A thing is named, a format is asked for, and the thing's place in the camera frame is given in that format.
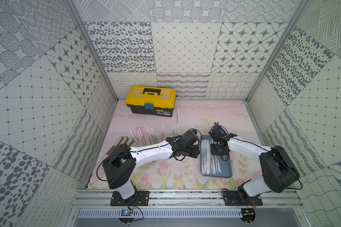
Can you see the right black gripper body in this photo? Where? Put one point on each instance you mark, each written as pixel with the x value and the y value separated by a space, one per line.
pixel 215 151

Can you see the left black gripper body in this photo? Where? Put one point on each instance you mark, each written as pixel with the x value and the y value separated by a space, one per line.
pixel 193 149

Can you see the blue plastic storage tray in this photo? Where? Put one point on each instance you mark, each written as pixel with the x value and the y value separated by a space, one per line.
pixel 212 165

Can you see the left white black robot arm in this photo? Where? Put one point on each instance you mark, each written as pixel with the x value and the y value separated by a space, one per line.
pixel 121 162

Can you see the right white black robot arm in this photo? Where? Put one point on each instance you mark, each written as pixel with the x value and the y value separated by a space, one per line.
pixel 278 172

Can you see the pink floral table mat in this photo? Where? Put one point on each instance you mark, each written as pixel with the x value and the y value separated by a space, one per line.
pixel 186 174

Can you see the yellow black toolbox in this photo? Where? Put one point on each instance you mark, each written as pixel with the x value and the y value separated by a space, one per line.
pixel 151 101

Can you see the right controller board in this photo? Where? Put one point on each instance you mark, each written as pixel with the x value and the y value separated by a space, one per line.
pixel 248 216

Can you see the controller board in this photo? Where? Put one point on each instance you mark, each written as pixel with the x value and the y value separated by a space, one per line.
pixel 126 213
pixel 248 216

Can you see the left controller board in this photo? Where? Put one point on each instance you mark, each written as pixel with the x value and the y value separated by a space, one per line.
pixel 126 213

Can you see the blue handled pliers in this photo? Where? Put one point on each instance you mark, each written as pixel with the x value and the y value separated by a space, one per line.
pixel 222 129

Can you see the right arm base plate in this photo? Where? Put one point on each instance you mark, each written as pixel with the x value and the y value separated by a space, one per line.
pixel 235 198

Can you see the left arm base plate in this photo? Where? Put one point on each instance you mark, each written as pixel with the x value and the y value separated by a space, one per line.
pixel 140 198

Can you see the aluminium mounting rail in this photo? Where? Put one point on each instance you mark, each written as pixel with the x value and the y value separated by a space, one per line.
pixel 183 199

